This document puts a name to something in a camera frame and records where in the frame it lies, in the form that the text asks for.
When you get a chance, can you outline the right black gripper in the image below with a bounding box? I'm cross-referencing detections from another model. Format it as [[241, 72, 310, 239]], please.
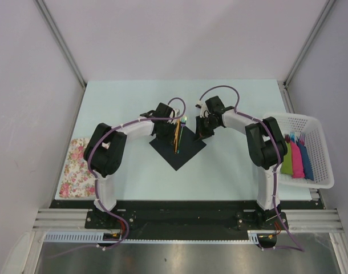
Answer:
[[194, 115, 220, 142]]

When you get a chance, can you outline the black paper napkin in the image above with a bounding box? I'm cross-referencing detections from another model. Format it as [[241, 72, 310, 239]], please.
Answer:
[[150, 127, 206, 171]]

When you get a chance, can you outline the iridescent rainbow fork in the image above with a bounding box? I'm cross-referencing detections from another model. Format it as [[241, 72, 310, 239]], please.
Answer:
[[176, 116, 187, 153]]

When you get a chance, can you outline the gold knife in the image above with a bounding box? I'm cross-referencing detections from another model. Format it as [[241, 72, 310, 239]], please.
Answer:
[[173, 119, 181, 154]]

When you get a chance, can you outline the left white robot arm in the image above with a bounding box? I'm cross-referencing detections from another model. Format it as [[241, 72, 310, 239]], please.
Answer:
[[83, 103, 182, 228]]

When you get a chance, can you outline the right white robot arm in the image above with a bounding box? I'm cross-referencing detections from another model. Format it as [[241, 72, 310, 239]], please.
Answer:
[[195, 96, 288, 229]]

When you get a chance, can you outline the green napkin roll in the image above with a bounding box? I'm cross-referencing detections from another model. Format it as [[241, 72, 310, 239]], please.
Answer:
[[280, 142, 293, 175]]

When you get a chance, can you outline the pink napkin roll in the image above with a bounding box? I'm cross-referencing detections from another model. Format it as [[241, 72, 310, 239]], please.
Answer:
[[285, 134, 305, 179]]

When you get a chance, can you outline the blue napkin roll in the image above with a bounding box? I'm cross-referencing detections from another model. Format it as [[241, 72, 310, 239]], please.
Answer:
[[296, 132, 314, 181]]

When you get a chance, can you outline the floral cloth mat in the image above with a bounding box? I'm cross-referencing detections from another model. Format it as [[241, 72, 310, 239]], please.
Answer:
[[58, 138, 95, 199]]

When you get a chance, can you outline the white plastic basket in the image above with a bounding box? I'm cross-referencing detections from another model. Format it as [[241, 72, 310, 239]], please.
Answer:
[[264, 112, 334, 189]]

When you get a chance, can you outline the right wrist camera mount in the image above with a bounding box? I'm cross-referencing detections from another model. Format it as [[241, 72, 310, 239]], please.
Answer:
[[195, 100, 208, 118]]

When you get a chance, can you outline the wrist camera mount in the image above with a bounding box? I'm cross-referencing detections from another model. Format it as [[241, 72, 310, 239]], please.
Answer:
[[195, 100, 208, 118], [172, 108, 180, 123]]

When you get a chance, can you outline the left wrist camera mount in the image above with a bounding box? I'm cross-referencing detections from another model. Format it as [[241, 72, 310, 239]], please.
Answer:
[[172, 108, 180, 123]]

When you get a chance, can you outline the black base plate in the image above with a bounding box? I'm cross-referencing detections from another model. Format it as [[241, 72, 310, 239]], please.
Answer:
[[50, 200, 324, 241]]

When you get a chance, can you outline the white cable duct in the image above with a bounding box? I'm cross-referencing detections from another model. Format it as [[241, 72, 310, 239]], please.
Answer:
[[44, 231, 258, 244]]

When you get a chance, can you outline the aluminium rail frame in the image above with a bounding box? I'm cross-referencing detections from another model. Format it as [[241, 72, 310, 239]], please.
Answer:
[[33, 209, 344, 233]]

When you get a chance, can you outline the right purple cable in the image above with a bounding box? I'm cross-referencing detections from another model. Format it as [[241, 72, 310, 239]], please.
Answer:
[[197, 85, 305, 252]]

